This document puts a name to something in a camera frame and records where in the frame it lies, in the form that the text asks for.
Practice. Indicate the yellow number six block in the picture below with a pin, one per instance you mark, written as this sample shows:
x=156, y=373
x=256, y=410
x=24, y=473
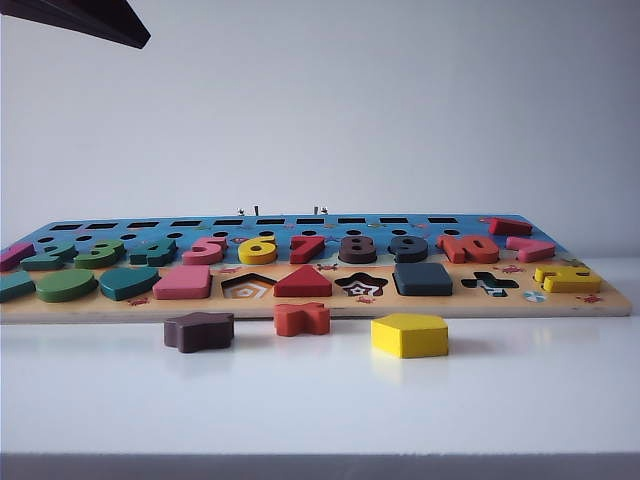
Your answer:
x=255, y=258

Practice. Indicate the teal heart block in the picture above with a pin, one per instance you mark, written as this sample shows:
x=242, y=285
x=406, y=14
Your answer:
x=127, y=285

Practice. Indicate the pink quadrilateral block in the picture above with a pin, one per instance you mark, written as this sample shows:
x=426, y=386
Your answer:
x=180, y=287

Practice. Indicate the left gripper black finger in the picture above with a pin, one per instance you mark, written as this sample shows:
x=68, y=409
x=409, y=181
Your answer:
x=90, y=17

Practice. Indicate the slate number nine block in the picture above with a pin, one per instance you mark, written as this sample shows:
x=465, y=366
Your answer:
x=410, y=258

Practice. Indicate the red number seven block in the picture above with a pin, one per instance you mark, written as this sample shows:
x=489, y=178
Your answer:
x=305, y=252

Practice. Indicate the pink number one block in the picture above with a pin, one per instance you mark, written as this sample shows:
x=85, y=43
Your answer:
x=12, y=257

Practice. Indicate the colourful wooden puzzle board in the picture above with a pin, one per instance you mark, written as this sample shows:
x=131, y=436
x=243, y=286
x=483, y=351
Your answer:
x=440, y=305

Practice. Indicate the yellow pentagon block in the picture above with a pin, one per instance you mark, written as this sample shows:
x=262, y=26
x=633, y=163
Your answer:
x=410, y=340

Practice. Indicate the orange number ten block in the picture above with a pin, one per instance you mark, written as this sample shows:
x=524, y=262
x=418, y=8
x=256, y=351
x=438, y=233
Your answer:
x=460, y=250

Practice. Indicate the teal flat shape block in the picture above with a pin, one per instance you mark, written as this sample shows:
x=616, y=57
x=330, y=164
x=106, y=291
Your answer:
x=15, y=289

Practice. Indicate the teal number four block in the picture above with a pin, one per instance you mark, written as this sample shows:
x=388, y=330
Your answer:
x=155, y=256

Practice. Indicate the green number three block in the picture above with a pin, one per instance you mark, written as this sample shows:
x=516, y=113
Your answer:
x=100, y=256

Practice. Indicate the dark slate square block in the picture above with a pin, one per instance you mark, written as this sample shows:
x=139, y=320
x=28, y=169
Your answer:
x=422, y=280

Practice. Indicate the pink number five block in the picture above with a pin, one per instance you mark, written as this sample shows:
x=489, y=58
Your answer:
x=200, y=257

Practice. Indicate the green oval block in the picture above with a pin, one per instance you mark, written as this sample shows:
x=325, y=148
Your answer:
x=65, y=287

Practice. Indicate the red triangle block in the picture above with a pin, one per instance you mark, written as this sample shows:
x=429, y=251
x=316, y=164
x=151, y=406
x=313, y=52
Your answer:
x=302, y=285

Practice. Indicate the brown number eight block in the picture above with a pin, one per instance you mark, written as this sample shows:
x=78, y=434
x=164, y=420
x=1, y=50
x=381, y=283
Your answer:
x=357, y=258

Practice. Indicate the teal-green number two block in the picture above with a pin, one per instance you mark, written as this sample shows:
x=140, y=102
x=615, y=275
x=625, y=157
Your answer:
x=47, y=261

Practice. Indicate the red symbol block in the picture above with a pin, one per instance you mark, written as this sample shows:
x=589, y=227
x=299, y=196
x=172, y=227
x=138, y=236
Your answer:
x=510, y=227

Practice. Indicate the orange cross block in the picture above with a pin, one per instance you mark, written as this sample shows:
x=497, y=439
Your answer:
x=300, y=319

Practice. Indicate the brown star block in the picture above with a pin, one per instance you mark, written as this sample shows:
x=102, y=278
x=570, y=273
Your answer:
x=200, y=335

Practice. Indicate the yellow symbol block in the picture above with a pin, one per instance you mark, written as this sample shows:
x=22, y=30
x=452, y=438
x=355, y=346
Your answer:
x=565, y=285

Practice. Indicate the pink angle symbol block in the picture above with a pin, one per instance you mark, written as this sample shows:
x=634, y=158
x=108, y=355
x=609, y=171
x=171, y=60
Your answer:
x=535, y=252

